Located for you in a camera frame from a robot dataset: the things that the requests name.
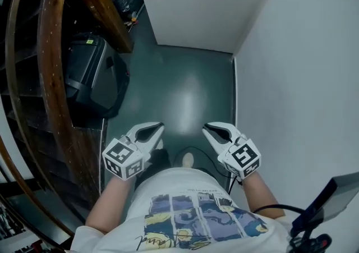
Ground person's right forearm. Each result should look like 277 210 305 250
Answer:
242 174 287 219

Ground black and red clamp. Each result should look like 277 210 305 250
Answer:
288 232 333 253

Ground curved wooden stair stringer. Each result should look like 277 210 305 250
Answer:
37 0 102 213

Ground thin curved handrail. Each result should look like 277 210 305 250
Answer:
4 0 74 244

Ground small clutter on floor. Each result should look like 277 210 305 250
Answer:
124 10 140 33

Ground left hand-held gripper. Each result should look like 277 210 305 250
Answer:
102 121 165 182

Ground white door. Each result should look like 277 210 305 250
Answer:
134 0 278 54

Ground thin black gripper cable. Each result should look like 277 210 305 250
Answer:
174 146 245 194

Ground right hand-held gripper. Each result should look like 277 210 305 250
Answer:
202 121 262 181

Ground white printed t-shirt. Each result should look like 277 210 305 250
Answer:
66 167 290 253

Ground black trousers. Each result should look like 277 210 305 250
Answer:
134 148 222 191

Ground dark wooden stairs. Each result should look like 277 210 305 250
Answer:
0 0 105 210

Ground person's left forearm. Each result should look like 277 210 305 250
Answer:
85 174 139 233

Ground thick black cable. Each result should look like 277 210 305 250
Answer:
252 203 307 217

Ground straight wooden stair beam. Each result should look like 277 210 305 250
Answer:
58 0 135 54

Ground black flat device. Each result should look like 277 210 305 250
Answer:
291 172 359 236

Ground black suitcase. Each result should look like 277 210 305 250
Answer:
63 32 131 119

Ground beige shoe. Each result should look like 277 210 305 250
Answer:
181 153 195 168

